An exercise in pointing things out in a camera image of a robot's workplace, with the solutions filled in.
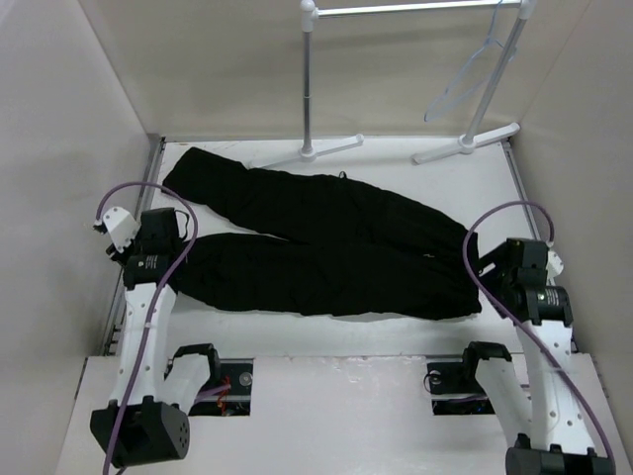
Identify black trousers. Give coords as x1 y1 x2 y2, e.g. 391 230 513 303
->
163 148 482 321

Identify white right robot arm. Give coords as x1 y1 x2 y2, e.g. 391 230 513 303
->
458 238 616 474

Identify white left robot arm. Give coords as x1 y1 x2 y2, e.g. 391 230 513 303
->
90 207 222 473

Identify white clothes rack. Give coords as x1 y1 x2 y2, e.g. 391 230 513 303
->
249 1 536 168

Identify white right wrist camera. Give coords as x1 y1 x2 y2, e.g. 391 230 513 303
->
546 248 564 280

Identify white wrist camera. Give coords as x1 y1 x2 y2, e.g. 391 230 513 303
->
546 248 564 280
93 206 140 253

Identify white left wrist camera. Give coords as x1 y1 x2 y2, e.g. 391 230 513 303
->
93 206 140 253

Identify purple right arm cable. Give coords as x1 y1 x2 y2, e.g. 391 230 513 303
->
462 200 614 459

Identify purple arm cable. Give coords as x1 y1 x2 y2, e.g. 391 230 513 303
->
96 181 199 475
462 200 614 459

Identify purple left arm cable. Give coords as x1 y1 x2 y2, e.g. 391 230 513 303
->
96 181 199 475

